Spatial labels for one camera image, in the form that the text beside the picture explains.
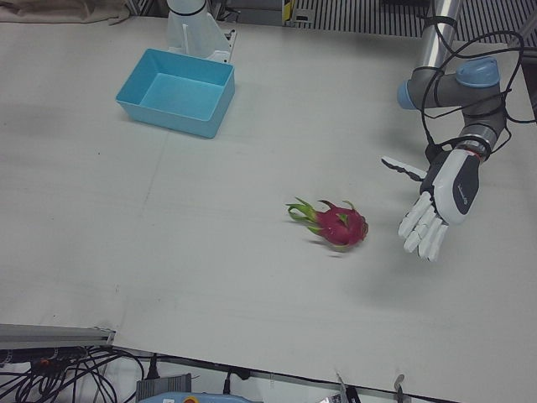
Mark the yellow black striped post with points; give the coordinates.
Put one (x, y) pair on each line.
(287, 9)

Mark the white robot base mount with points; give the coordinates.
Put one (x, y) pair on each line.
(191, 29)

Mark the beige cloth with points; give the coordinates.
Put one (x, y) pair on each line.
(63, 10)

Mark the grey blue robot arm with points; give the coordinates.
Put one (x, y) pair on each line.
(449, 86)

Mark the black power plug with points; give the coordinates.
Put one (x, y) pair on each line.
(152, 367)
(228, 381)

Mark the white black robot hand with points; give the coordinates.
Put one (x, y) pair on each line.
(451, 191)

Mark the emergency stop pendant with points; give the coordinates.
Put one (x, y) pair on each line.
(197, 397)

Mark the silver metal clamp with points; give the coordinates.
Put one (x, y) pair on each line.
(399, 384)
(342, 388)

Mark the light blue plastic bin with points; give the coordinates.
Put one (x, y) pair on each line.
(180, 94)

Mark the red dragon fruit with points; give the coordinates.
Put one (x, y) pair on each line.
(340, 228)

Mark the grey metal box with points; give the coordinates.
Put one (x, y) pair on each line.
(163, 386)

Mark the black white striped panel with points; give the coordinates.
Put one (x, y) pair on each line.
(361, 17)

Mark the aluminium profile rail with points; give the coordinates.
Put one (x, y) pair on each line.
(54, 333)

